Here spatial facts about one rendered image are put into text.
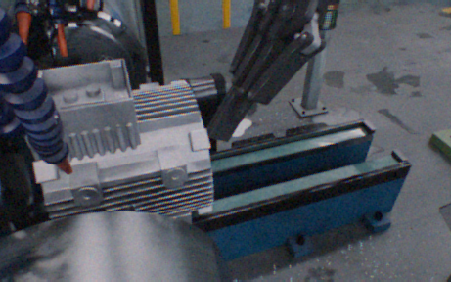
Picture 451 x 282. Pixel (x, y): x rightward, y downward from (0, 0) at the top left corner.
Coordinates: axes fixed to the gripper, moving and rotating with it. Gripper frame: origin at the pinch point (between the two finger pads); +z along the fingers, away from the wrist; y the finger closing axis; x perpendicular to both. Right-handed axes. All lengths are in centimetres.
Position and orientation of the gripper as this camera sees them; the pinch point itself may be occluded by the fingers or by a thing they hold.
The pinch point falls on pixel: (230, 115)
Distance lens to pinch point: 45.7
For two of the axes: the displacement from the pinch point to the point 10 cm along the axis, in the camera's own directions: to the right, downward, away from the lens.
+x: 8.2, 2.1, 5.3
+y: 3.2, 6.0, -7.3
